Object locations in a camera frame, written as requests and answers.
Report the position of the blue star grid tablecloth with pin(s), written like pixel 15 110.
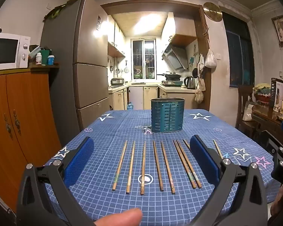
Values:
pixel 108 127

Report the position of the gold wall clock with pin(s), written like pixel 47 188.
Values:
pixel 212 11

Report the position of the black wok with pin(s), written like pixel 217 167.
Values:
pixel 172 75

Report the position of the kitchen wall cabinets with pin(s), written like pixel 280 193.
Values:
pixel 116 42

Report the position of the person's left hand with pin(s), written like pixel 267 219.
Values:
pixel 119 217

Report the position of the hanging cloth bags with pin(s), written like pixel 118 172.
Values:
pixel 200 87

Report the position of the ceiling light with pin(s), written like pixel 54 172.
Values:
pixel 147 22

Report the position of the dark wooden side table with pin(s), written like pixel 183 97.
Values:
pixel 268 122

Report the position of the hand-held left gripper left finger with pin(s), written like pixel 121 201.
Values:
pixel 80 161

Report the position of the blue gas cylinder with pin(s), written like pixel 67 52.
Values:
pixel 130 106

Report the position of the bronze refrigerator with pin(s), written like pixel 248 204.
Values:
pixel 68 63

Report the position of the black printed carton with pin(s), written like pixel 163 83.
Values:
pixel 277 90

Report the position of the set of wooden chopsticks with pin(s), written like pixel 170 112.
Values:
pixel 158 167

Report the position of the steel range hood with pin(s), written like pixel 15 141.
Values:
pixel 175 57

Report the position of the gas stove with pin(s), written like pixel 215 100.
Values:
pixel 171 83

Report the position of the green box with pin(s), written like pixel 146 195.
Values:
pixel 44 57

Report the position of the white microwave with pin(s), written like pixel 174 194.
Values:
pixel 4 50

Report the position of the white pill bottle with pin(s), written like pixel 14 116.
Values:
pixel 39 58

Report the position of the dark wooden chair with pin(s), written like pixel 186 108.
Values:
pixel 244 106

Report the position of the barred kitchen window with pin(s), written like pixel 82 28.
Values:
pixel 143 58

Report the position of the teal metal utensil holder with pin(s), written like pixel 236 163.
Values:
pixel 167 115

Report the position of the orange wooden cabinet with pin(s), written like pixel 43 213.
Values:
pixel 18 122

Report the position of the steel electric kettle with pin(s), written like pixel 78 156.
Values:
pixel 190 82

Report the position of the yellow green clutter on refrigerator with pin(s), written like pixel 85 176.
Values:
pixel 61 7

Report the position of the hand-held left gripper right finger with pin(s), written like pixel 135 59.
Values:
pixel 204 160

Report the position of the white light switch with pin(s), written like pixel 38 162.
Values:
pixel 219 56

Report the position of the kitchen base cabinets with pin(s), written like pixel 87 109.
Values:
pixel 141 97

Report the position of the white hanging plastic bag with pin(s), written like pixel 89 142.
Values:
pixel 210 60

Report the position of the dark window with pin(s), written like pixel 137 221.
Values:
pixel 239 51

